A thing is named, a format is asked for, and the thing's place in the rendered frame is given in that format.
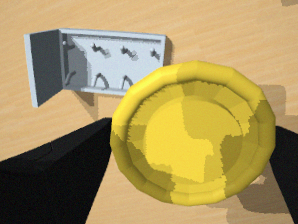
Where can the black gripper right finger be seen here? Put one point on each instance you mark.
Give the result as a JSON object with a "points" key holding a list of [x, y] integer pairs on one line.
{"points": [[284, 165]]}

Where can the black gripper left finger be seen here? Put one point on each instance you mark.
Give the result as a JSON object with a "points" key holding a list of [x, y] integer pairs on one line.
{"points": [[57, 182]]}

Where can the grey dish rack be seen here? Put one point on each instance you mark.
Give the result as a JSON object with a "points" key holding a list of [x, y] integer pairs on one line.
{"points": [[89, 60]]}

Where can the yellow plate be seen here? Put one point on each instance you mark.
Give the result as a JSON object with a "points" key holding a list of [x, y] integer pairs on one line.
{"points": [[193, 133]]}

